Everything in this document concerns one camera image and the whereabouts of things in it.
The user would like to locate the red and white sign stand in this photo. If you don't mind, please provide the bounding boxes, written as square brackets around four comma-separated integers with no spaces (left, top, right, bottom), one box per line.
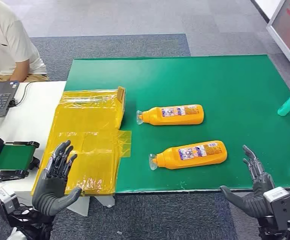
[266,0,290,63]

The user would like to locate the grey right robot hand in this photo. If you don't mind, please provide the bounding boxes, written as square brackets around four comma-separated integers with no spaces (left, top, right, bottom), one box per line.
[220,145,276,220]

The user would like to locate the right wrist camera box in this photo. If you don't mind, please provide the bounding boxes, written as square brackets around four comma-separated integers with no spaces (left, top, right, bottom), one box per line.
[263,186,290,232]

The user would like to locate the small green belt conveyor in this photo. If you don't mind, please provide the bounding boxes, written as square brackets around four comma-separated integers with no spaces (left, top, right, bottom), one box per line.
[0,141,41,183]

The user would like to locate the white table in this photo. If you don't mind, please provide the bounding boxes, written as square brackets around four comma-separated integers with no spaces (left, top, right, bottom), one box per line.
[0,81,116,218]

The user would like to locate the orange detergent bottle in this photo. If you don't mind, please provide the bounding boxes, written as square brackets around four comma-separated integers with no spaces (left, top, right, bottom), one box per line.
[148,140,228,171]
[136,104,205,126]

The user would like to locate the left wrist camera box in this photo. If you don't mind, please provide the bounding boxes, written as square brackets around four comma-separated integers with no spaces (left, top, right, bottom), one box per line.
[0,187,20,216]

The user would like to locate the yellow taped cardboard box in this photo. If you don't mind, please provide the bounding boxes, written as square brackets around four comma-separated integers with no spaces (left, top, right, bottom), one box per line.
[31,86,132,197]

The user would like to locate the black laptop cable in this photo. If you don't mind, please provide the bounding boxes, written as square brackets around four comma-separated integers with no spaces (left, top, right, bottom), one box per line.
[8,81,33,108]

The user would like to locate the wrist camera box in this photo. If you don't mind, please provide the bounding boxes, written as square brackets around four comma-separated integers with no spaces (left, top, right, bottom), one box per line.
[0,187,20,216]
[263,186,290,232]

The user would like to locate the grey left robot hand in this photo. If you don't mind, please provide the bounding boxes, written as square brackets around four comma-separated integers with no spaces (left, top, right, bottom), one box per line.
[32,140,82,217]

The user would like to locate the person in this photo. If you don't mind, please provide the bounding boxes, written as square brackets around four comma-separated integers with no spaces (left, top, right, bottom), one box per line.
[0,0,50,83]

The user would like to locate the green table mat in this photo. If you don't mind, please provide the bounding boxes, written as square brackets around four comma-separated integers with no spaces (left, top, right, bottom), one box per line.
[63,54,290,194]

